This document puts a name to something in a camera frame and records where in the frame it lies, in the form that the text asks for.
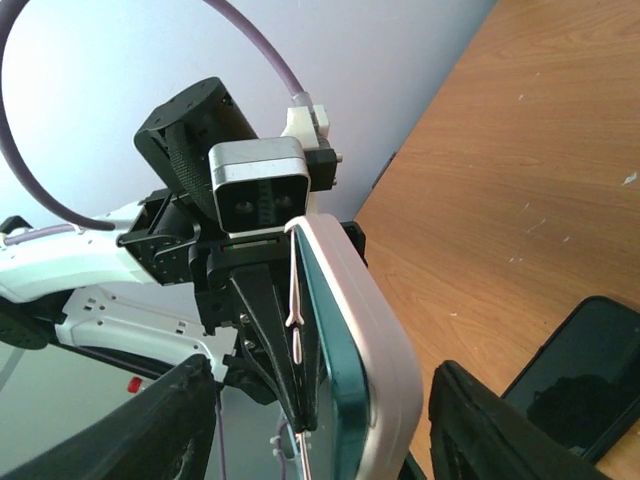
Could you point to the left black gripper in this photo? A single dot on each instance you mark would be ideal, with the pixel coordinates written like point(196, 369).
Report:
point(245, 285)

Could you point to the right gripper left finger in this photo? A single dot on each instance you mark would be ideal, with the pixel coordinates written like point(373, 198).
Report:
point(164, 432)

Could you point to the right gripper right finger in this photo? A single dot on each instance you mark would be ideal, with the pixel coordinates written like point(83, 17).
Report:
point(477, 435)

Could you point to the clear pink phone case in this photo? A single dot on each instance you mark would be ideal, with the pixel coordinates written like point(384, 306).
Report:
point(392, 369)

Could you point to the black phone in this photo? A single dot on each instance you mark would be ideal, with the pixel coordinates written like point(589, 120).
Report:
point(335, 447)
point(581, 387)

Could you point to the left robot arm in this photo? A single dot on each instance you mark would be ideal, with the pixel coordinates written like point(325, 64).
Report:
point(122, 284)

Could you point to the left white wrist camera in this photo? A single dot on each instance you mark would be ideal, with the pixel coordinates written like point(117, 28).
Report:
point(259, 184)

